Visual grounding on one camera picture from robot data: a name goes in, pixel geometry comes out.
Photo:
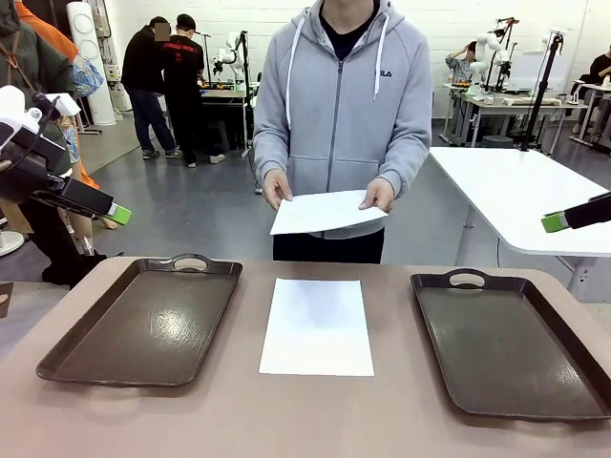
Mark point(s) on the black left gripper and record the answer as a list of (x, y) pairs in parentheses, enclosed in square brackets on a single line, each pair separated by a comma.
[(28, 167)]

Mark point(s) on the white A4 paper sheet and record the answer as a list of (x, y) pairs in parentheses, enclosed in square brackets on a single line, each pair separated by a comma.
[(324, 212), (317, 329)]

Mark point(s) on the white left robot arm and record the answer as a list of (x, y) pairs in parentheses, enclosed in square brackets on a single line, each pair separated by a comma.
[(10, 102)]

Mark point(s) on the person's right forearm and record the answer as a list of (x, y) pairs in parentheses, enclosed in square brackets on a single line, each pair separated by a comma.
[(269, 150)]

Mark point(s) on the person's left forearm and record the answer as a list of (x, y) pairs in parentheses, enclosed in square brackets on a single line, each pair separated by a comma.
[(410, 157)]

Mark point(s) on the person's right hand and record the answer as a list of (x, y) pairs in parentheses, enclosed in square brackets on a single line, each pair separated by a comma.
[(277, 188)]

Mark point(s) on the person's left hand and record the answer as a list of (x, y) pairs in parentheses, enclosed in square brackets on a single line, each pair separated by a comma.
[(382, 193)]

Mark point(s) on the large white table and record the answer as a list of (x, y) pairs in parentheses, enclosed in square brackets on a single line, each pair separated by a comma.
[(515, 191)]

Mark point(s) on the white round stand base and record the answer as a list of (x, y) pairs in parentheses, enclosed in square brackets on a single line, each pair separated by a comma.
[(9, 243)]

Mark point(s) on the brown flat board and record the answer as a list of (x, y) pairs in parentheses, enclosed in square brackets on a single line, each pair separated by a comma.
[(6, 292)]

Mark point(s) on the grey round stool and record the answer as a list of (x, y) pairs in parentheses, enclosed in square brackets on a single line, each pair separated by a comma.
[(497, 141)]

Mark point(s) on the black stand pole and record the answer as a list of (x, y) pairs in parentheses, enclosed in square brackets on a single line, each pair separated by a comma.
[(541, 95)]

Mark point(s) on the white lab desk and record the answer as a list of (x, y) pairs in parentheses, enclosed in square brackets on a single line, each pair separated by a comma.
[(501, 102)]

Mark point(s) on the person in dark green coat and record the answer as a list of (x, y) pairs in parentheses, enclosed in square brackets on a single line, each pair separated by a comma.
[(33, 62)]

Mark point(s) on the seated person in black top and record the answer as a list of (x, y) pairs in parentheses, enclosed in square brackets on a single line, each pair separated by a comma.
[(599, 67)]

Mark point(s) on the dark brown plastic tray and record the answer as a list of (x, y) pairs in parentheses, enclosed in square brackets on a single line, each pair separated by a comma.
[(506, 353), (143, 329)]

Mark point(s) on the white tower air conditioner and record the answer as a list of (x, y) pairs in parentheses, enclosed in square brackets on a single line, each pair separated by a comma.
[(90, 47)]

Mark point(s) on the person in black jacket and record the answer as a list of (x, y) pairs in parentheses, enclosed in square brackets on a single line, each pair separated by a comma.
[(141, 62)]

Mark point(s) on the person in red-printed black shirt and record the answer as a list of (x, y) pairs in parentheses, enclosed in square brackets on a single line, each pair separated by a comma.
[(183, 62)]

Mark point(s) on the seated person in plaid shirt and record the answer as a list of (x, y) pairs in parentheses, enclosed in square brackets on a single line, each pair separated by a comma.
[(460, 67)]

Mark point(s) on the person in grey hoodie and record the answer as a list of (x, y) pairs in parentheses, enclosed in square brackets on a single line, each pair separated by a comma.
[(341, 119)]

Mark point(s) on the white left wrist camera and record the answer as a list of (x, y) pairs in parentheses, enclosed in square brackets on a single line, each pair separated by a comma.
[(64, 105)]

